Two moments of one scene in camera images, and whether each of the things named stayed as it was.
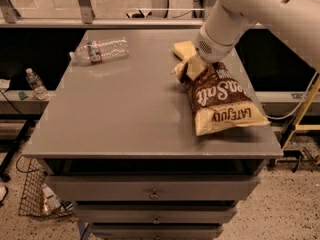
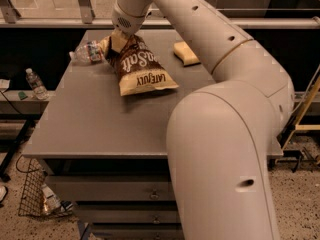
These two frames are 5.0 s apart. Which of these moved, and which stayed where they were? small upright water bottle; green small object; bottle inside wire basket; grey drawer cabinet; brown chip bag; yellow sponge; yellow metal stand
Moved: brown chip bag
Stayed: yellow metal stand; yellow sponge; green small object; grey drawer cabinet; bottle inside wire basket; small upright water bottle
